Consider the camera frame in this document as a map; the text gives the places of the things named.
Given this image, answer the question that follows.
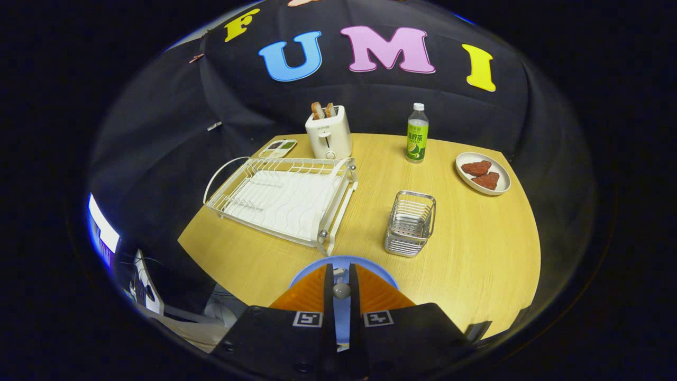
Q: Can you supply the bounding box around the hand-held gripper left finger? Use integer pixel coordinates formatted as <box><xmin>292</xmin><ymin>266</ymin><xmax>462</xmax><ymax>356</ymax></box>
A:
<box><xmin>212</xmin><ymin>263</ymin><xmax>337</xmax><ymax>381</ymax></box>

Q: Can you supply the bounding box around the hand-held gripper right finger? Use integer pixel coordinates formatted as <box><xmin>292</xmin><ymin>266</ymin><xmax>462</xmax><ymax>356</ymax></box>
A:
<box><xmin>349</xmin><ymin>263</ymin><xmax>477</xmax><ymax>380</ymax></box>

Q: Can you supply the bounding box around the metal spoon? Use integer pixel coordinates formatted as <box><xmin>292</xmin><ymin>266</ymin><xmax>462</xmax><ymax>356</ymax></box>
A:
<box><xmin>333</xmin><ymin>267</ymin><xmax>352</xmax><ymax>301</ymax></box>

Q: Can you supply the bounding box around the metal wire basket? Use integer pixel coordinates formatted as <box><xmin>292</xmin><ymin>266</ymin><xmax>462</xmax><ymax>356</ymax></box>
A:
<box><xmin>384</xmin><ymin>190</ymin><xmax>437</xmax><ymax>258</ymax></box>

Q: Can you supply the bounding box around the white wire dish rack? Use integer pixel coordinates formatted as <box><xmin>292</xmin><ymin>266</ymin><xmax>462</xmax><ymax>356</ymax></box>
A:
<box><xmin>203</xmin><ymin>156</ymin><xmax>359</xmax><ymax>257</ymax></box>

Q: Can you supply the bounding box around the white plate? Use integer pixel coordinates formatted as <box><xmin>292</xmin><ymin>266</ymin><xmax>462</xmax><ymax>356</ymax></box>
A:
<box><xmin>455</xmin><ymin>152</ymin><xmax>511</xmax><ymax>196</ymax></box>

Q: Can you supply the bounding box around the white toaster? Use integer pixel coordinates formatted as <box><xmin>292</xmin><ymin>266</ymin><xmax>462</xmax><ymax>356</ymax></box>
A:
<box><xmin>305</xmin><ymin>105</ymin><xmax>353</xmax><ymax>160</ymax></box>

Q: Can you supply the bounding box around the green label drink bottle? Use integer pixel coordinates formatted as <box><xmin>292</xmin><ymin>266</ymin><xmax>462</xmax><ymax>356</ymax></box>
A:
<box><xmin>406</xmin><ymin>103</ymin><xmax>429</xmax><ymax>164</ymax></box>

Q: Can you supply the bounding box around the red meat slice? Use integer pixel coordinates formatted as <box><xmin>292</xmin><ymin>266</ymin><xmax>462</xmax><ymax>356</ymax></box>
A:
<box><xmin>471</xmin><ymin>172</ymin><xmax>500</xmax><ymax>191</ymax></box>
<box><xmin>461</xmin><ymin>160</ymin><xmax>492</xmax><ymax>177</ymax></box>

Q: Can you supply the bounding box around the white device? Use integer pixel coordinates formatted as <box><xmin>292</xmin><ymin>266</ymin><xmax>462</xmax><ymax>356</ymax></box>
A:
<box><xmin>130</xmin><ymin>249</ymin><xmax>162</xmax><ymax>316</ymax></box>

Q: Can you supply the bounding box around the bright monitor screen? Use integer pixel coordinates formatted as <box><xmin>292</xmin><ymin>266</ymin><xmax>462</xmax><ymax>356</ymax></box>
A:
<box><xmin>87</xmin><ymin>193</ymin><xmax>120</xmax><ymax>255</ymax></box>

